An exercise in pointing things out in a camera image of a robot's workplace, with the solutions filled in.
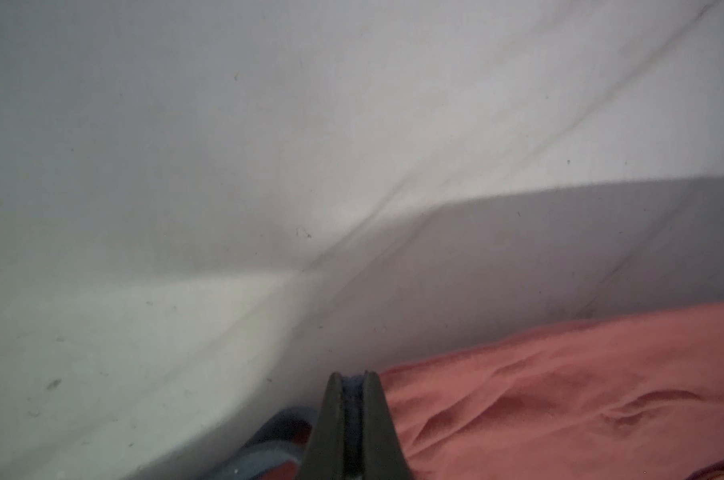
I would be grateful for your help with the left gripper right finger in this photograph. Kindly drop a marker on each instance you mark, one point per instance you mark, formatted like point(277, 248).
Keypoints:
point(382, 456)

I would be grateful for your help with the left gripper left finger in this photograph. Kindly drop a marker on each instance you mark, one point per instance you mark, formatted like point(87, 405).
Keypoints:
point(325, 452)

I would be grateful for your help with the red tank top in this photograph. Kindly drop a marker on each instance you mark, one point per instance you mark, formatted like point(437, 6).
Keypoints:
point(639, 397)

